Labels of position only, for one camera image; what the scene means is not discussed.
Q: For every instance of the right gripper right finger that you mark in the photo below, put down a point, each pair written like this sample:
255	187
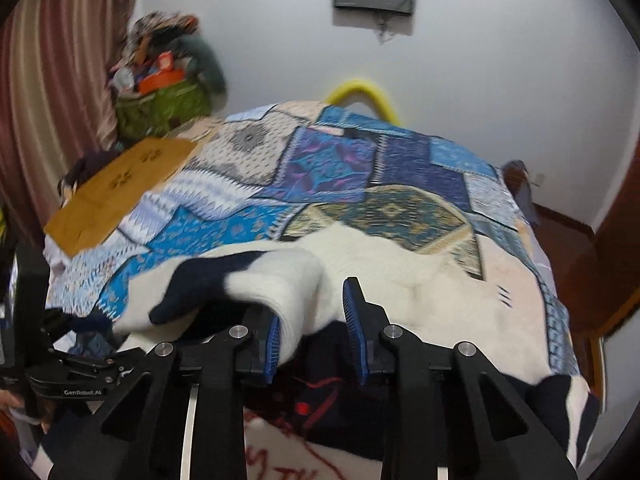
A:
446	401

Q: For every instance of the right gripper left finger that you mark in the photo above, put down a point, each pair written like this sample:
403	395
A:
179	413

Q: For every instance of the white and navy fleece sweater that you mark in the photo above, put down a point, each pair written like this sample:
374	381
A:
340	355

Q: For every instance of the pile of clothes and boxes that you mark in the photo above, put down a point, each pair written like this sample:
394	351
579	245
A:
163	43

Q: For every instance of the brown wooden wardrobe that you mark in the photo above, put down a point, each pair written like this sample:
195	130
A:
598	281

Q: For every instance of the dark bag on bedpost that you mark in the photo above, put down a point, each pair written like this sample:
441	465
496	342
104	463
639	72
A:
516	176

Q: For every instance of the green fabric laundry basket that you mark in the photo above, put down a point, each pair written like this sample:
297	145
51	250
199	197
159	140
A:
160	111

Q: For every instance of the blue patchwork bed cover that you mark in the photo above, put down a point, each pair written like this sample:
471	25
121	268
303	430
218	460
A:
430	230

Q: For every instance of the striped red curtain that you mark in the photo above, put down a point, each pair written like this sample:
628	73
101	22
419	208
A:
55	102

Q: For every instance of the yellow curved foam tube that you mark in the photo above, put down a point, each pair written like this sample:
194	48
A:
364	90

